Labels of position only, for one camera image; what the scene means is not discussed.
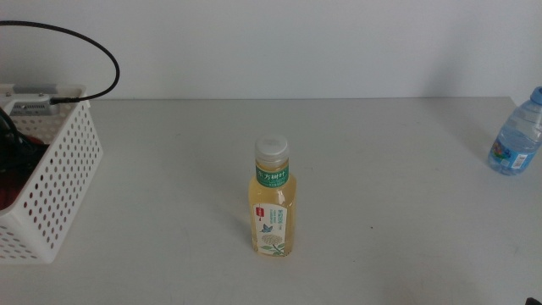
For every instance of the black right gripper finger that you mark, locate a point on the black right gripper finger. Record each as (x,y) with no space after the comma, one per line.
(535,301)

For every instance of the red soda can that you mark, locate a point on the red soda can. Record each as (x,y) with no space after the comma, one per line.
(8,197)

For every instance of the clear water bottle blue cap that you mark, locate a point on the clear water bottle blue cap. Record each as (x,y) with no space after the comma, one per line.
(514,140)

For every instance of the yellow tea bottle green label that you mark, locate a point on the yellow tea bottle green label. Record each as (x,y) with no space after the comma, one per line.
(271,199)

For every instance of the white perforated plastic basket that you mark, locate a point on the white perforated plastic basket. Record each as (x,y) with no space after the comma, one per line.
(68,169)

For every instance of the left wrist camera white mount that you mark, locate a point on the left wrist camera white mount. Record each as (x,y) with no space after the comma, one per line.
(34,109)

